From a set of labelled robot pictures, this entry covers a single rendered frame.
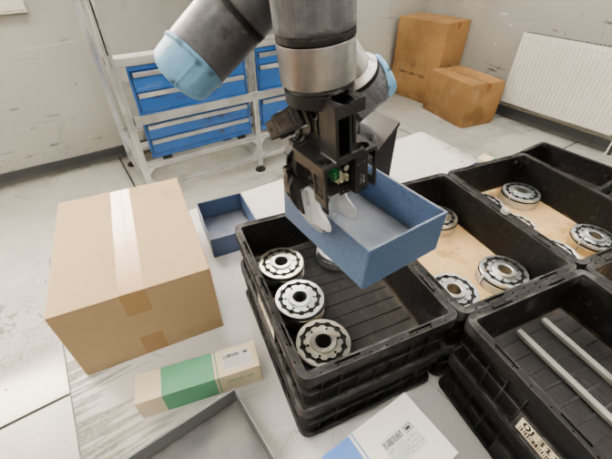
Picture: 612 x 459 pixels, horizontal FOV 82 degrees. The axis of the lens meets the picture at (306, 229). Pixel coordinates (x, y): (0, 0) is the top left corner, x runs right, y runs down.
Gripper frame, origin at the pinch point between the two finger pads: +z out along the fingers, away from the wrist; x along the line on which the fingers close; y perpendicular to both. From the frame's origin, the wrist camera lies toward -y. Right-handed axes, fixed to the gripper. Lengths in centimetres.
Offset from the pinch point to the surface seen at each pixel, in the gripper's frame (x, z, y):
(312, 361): -7.6, 24.9, 5.5
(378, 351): 0.5, 19.1, 12.8
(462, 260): 37, 34, 2
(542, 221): 68, 37, 3
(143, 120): -2, 54, -191
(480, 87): 279, 109, -161
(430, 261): 30.7, 32.8, -2.4
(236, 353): -18.0, 34.0, -9.3
